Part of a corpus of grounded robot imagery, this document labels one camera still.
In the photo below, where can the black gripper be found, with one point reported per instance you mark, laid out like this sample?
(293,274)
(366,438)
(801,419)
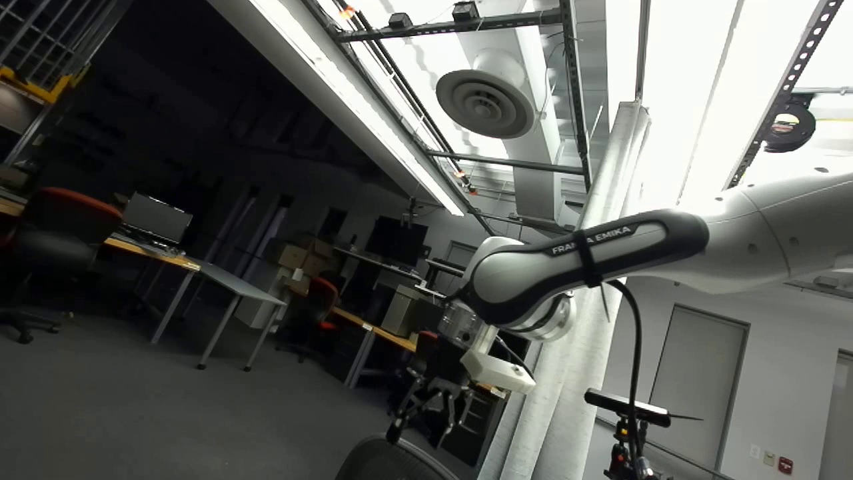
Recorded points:
(442,356)

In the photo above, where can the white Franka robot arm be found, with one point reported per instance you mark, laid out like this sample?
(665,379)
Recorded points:
(622,248)

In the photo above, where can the small red office chair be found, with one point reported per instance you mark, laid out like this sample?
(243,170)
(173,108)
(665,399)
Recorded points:
(323,294)

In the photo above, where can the large red black office chair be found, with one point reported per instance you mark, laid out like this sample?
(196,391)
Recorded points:
(61,231)

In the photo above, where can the wooden top desk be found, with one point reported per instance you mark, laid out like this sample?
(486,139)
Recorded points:
(375,332)
(150,252)

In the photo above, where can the black computer monitor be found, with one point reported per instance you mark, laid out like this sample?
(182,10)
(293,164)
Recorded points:
(394,242)

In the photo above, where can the black tripod stand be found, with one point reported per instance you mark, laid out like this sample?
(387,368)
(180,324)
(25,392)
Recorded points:
(626,406)

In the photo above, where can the grey metal table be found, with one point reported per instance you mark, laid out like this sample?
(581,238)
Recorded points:
(234,283)

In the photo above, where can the thin black ceiling pipe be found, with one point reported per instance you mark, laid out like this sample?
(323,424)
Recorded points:
(506,160)

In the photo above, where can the grey door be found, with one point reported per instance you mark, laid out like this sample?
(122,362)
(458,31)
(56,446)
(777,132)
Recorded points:
(702,383)
(841,416)

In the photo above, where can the round ceiling air vent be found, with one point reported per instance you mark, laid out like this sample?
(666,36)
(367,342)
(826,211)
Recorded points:
(483,106)

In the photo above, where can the long ceiling light fixture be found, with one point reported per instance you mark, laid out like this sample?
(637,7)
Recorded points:
(355,96)

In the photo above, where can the grey laptop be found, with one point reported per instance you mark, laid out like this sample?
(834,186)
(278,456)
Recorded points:
(154,220)

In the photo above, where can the round black ceiling device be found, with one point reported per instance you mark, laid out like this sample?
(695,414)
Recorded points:
(790,130)

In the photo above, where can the perforated metal ceiling strut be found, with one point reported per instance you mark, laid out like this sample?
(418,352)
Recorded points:
(801,62)

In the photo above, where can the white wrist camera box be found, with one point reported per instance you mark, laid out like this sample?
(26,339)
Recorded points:
(495,372)

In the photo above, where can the small red wall box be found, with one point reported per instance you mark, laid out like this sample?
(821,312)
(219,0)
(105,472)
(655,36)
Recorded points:
(785,463)

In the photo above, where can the black ceiling rail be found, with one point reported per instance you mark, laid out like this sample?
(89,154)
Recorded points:
(442,31)

